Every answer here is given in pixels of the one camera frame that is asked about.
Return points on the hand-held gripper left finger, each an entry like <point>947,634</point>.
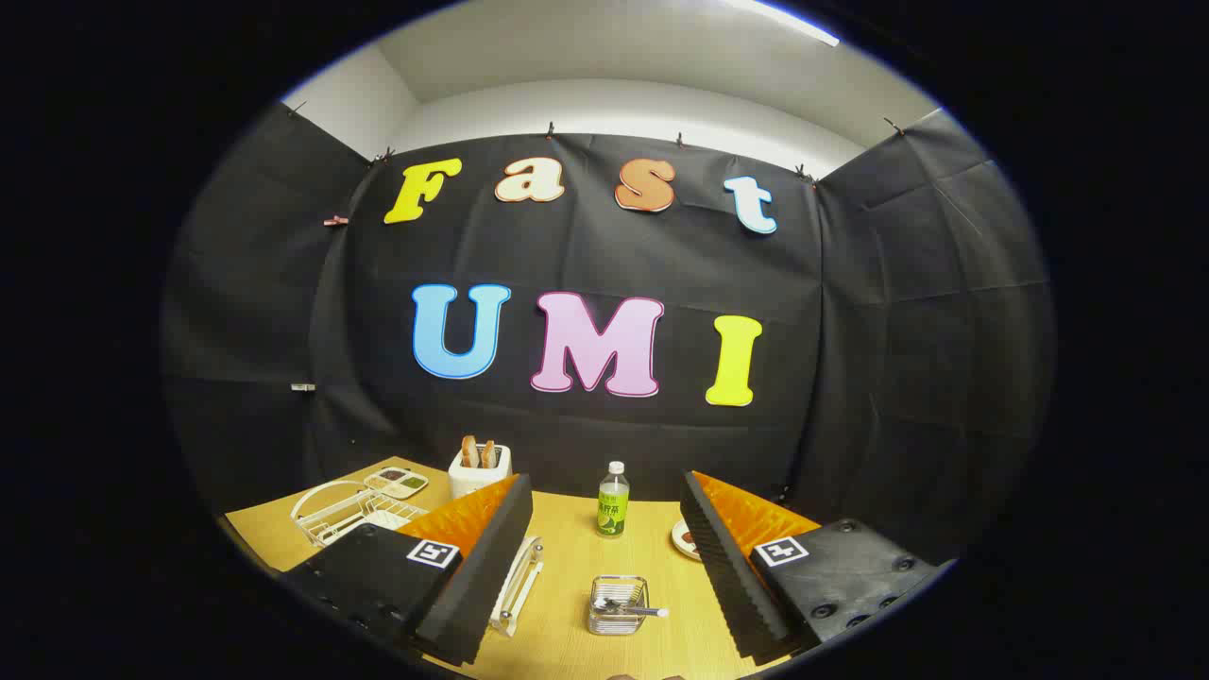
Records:
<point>472,586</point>

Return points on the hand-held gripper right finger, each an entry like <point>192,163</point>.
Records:
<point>732,586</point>

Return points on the metal spoon with white tip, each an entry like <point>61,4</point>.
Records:
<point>633,610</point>

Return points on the small white plate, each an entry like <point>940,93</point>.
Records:
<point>680,543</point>

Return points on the white toaster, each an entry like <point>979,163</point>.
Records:
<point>477,482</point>

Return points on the white divided sauce tray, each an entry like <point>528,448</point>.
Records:
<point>397,482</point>

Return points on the toast slice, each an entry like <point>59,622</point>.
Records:
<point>488,454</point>
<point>468,451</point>

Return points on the green tea bottle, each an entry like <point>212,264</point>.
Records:
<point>613,510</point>

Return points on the black backdrop cloth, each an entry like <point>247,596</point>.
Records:
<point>604,255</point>

